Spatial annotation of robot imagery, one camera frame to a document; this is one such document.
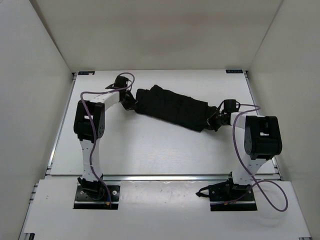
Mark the blue table label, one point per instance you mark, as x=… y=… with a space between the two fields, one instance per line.
x=234 y=71
x=86 y=73

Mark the aluminium table rail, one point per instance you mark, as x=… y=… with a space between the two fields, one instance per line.
x=170 y=177

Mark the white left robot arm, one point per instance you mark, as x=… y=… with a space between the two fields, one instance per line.
x=89 y=127

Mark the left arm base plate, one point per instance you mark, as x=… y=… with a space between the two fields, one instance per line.
x=84 y=201

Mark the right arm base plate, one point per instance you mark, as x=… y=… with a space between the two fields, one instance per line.
x=229 y=197

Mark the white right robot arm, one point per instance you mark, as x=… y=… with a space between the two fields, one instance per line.
x=261 y=142

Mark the left blue table label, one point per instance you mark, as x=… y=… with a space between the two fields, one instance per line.
x=86 y=73

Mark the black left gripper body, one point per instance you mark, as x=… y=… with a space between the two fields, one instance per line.
x=129 y=95

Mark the black pleated skirt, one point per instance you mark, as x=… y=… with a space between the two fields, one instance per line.
x=174 y=108

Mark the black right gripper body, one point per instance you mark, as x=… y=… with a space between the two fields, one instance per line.
x=216 y=121

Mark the right blue table label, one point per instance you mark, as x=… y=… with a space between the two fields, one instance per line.
x=234 y=71

